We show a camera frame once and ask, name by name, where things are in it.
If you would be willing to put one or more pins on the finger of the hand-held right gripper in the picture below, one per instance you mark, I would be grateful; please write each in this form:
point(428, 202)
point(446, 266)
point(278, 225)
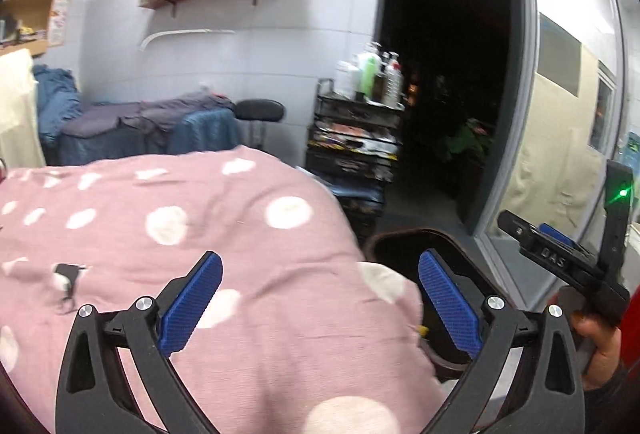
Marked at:
point(555, 233)
point(515, 225)

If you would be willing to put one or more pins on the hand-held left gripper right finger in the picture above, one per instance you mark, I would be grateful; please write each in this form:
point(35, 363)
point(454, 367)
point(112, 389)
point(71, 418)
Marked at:
point(447, 304)

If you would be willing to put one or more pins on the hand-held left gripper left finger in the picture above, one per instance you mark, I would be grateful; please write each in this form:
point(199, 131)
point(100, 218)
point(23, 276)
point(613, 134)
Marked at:
point(192, 304)

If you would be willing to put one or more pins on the black trash bin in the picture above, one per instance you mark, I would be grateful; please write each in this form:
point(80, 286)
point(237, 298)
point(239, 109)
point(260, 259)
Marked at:
point(395, 249)

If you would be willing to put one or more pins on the person's right forearm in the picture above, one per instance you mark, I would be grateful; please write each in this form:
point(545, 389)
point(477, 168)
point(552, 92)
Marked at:
point(612, 406)

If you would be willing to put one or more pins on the person's right hand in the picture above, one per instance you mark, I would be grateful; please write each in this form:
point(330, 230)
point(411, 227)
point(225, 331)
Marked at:
point(602, 349)

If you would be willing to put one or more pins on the pink polka dot blanket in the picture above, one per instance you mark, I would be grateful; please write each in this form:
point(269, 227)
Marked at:
point(250, 274)

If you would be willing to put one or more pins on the sliding glass door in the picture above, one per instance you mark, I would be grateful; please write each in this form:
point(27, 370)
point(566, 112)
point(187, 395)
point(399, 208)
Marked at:
point(560, 154)

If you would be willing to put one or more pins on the potted plant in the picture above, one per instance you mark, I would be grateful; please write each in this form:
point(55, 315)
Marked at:
point(465, 144)

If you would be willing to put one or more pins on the blue water jug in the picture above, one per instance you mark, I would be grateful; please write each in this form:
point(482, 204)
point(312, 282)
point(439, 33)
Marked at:
point(631, 149)

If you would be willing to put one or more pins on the clear bottle red cap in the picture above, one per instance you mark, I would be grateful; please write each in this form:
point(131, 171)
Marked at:
point(392, 81)

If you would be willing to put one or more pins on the dark bottle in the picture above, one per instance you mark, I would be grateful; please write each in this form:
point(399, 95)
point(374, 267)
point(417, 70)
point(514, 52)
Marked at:
point(378, 86)

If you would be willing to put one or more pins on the massage bed grey cover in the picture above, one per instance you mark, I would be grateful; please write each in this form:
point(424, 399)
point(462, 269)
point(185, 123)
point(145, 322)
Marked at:
point(150, 114)

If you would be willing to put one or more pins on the black mesh trolley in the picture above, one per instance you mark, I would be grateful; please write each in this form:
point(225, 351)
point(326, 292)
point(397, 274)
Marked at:
point(350, 114)

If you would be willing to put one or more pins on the black stool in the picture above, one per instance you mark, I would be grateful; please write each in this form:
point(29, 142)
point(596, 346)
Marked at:
point(260, 109)

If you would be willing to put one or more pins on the white pump bottle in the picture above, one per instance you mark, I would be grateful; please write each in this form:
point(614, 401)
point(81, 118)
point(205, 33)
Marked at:
point(347, 76)

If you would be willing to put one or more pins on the blue bedding pile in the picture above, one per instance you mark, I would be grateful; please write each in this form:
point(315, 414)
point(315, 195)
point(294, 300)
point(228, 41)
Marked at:
point(55, 99)

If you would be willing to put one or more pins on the cream towel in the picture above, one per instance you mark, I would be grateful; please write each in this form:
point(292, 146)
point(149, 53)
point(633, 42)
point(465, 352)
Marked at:
point(17, 114)

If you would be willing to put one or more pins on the outdoor wall window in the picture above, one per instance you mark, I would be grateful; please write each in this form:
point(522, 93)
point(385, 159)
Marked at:
point(602, 109)

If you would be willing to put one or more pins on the wall poster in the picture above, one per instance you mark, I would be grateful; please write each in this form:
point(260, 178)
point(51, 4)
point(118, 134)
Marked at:
point(58, 21)

